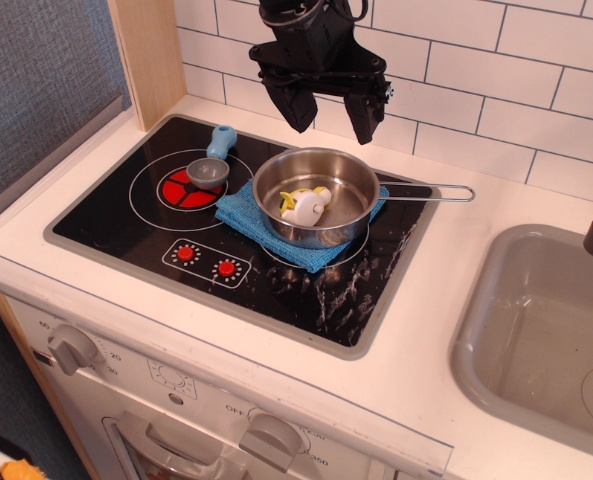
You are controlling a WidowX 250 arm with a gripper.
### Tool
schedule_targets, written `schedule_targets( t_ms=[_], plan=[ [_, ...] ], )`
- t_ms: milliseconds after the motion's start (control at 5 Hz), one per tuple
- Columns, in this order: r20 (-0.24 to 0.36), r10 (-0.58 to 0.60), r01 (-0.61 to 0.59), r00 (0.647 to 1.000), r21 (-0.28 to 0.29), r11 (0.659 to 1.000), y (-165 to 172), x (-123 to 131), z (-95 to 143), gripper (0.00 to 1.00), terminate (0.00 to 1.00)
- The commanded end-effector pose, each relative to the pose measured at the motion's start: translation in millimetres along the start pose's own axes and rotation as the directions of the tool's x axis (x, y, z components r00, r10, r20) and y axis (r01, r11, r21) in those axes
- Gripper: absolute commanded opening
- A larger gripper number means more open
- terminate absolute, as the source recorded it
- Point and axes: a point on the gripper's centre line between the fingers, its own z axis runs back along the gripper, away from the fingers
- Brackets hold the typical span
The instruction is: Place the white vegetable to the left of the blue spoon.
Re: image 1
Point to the orange object at corner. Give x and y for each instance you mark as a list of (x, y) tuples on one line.
[(21, 470)]

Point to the grey sink basin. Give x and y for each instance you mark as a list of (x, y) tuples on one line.
[(524, 352)]

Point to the black toy stove top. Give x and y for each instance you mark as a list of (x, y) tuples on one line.
[(147, 219)]

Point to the blue cloth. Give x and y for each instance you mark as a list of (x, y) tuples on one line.
[(254, 212)]

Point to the grey oven door handle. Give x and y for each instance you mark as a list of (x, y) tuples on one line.
[(171, 450)]

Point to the right red stove knob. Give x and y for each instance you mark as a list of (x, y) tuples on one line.
[(227, 269)]

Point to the white toy vegetable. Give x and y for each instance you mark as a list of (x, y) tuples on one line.
[(304, 207)]

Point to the grey oven knob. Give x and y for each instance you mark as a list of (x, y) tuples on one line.
[(71, 348), (272, 441)]

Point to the blue and grey toy spoon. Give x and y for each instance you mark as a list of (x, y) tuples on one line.
[(213, 170)]

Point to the left red stove knob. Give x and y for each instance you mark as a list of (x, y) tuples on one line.
[(185, 253)]

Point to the right grey oven knob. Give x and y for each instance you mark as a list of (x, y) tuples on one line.
[(272, 441)]

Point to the stainless steel pan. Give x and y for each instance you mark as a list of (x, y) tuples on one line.
[(307, 164)]

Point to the left grey oven knob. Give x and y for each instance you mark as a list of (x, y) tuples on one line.
[(71, 348)]

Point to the red stove knob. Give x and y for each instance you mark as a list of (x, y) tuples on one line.
[(227, 269), (185, 253)]

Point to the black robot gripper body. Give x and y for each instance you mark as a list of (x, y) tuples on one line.
[(315, 51)]

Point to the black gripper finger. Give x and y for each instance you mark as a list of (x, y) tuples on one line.
[(296, 103), (366, 112)]

